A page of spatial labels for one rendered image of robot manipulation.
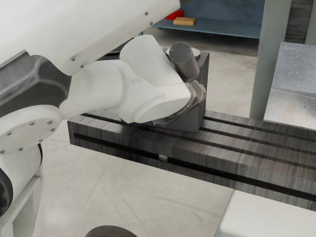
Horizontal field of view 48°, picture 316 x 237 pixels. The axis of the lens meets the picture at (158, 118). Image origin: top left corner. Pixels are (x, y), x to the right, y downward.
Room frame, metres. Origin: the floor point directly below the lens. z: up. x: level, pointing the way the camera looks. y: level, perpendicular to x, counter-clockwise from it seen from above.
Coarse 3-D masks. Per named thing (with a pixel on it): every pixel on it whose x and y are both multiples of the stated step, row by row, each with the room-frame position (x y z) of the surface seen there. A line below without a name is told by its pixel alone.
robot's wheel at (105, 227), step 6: (96, 228) 0.78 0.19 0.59; (102, 228) 0.77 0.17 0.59; (108, 228) 0.77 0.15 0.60; (114, 228) 0.77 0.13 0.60; (120, 228) 0.77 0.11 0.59; (90, 234) 0.77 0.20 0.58; (96, 234) 0.75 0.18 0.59; (102, 234) 0.75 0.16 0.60; (108, 234) 0.75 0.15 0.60; (114, 234) 0.75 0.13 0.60; (120, 234) 0.75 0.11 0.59; (126, 234) 0.76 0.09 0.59; (132, 234) 0.77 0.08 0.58
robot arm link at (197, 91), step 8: (192, 88) 0.60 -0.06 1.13; (200, 88) 0.66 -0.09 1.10; (192, 96) 0.59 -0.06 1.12; (200, 96) 0.65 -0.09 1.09; (192, 104) 0.64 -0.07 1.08; (176, 112) 0.55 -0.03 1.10; (184, 112) 0.58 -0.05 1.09; (160, 120) 0.63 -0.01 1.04; (168, 120) 0.63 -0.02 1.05; (176, 120) 0.65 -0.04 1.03
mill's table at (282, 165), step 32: (96, 128) 0.84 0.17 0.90; (128, 128) 0.83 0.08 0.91; (160, 128) 0.83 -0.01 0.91; (224, 128) 0.83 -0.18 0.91; (256, 128) 0.84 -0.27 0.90; (288, 128) 0.83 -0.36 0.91; (160, 160) 0.76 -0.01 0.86; (192, 160) 0.72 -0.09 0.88; (224, 160) 0.69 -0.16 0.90; (256, 160) 0.68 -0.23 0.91; (288, 160) 0.69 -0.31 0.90; (256, 192) 0.65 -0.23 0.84; (288, 192) 0.62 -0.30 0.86
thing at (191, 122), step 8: (168, 48) 0.95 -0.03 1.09; (192, 48) 0.91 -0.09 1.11; (168, 56) 0.86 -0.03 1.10; (200, 56) 0.88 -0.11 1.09; (208, 56) 0.90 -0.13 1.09; (200, 64) 0.82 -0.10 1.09; (208, 64) 0.91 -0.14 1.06; (200, 72) 0.81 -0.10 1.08; (200, 80) 0.81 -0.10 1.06; (200, 104) 0.83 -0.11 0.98; (192, 112) 0.81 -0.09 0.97; (200, 112) 0.83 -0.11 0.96; (184, 120) 0.82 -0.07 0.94; (192, 120) 0.81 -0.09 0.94; (200, 120) 0.84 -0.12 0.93; (168, 128) 0.83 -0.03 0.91; (176, 128) 0.82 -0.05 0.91; (184, 128) 0.82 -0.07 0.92; (192, 128) 0.81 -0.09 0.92
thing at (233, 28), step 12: (180, 12) 5.01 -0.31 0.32; (156, 24) 4.70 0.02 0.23; (168, 24) 4.70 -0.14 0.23; (180, 24) 4.68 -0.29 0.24; (192, 24) 4.64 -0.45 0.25; (204, 24) 4.70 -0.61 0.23; (216, 24) 4.70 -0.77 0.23; (228, 24) 4.70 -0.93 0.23; (240, 24) 4.70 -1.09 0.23; (252, 24) 4.70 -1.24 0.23; (240, 36) 4.20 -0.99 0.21; (252, 36) 4.14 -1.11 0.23
